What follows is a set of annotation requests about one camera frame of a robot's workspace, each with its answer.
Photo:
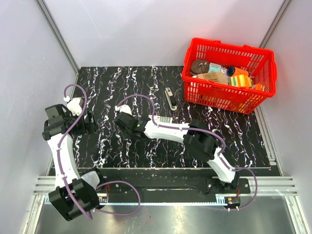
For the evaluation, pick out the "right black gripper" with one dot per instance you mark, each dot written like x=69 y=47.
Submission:
x=126 y=136

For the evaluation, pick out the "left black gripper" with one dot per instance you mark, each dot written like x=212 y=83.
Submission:
x=87 y=128

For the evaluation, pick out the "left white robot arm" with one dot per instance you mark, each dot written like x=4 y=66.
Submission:
x=74 y=194

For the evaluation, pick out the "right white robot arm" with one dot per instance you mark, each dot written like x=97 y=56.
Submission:
x=201 y=143

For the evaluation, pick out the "black grey stapler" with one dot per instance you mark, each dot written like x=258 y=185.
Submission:
x=171 y=99

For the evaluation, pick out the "staple box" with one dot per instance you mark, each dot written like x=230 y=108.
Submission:
x=161 y=119

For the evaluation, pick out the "brown round object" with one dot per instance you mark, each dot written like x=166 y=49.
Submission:
x=199 y=66

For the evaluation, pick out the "brown cardboard box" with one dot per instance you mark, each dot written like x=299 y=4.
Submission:
x=217 y=77

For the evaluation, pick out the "teal white card box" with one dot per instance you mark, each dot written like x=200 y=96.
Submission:
x=213 y=67

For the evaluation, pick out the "orange bottle blue cap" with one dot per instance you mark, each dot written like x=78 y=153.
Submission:
x=235 y=71

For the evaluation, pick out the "red plastic basket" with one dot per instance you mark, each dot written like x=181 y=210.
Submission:
x=258 y=62

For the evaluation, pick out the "yellow green sponge pack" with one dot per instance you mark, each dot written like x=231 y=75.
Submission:
x=240 y=81

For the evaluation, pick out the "orange snack packet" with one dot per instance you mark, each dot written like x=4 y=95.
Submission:
x=258 y=87

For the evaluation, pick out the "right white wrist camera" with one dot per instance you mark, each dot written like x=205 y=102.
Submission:
x=123 y=109

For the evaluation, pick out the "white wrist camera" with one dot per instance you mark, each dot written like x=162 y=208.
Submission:
x=123 y=109
x=75 y=106

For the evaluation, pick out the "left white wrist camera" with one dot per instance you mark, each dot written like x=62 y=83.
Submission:
x=75 y=106

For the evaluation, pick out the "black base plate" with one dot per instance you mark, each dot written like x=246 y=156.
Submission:
x=162 y=185

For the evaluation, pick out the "aluminium rail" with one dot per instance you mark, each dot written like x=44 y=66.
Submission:
x=263 y=186

